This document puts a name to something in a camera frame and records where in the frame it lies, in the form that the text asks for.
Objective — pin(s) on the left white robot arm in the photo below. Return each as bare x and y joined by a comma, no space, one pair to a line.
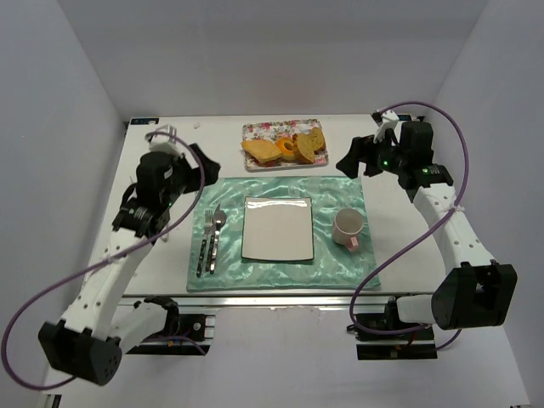
87,342

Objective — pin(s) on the brown bread slice front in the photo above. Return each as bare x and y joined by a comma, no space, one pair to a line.
304,148

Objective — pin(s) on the sandwich filling under toast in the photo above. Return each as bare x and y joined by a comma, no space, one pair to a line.
271,163

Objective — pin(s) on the white square plate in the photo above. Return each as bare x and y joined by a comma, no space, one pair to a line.
278,230

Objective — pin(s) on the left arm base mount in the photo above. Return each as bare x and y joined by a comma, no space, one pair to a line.
186,333

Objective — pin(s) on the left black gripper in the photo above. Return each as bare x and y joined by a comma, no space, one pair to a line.
194,167

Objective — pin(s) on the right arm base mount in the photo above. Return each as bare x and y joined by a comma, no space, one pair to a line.
417,345

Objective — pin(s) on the orange glazed donut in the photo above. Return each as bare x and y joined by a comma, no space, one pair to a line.
286,146

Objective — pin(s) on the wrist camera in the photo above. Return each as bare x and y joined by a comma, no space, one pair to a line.
163,139
385,119

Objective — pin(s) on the silver spoon patterned handle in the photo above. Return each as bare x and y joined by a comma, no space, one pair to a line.
219,221

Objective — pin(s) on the aluminium frame rail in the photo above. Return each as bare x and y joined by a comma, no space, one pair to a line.
341,300

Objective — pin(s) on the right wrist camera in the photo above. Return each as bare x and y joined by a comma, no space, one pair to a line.
385,119

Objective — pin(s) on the floral serving tray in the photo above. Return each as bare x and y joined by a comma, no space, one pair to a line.
275,130

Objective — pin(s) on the brown bread slice back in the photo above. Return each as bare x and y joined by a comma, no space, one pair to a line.
318,139

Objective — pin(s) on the green satin placemat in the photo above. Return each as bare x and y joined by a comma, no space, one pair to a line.
333,265

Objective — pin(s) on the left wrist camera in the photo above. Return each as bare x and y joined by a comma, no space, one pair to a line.
163,139

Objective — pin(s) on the brown bread slice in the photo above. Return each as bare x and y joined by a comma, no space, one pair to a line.
318,139
304,148

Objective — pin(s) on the yellow toast bread slice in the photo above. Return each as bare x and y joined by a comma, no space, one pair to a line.
261,149

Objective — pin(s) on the silver fork patterned handle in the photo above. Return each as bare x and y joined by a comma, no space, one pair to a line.
207,230

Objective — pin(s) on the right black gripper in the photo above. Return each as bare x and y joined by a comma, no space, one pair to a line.
365,153

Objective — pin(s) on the pink and white mug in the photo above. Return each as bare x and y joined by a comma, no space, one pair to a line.
347,225

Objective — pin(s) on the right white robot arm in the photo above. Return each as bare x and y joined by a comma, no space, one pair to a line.
477,290

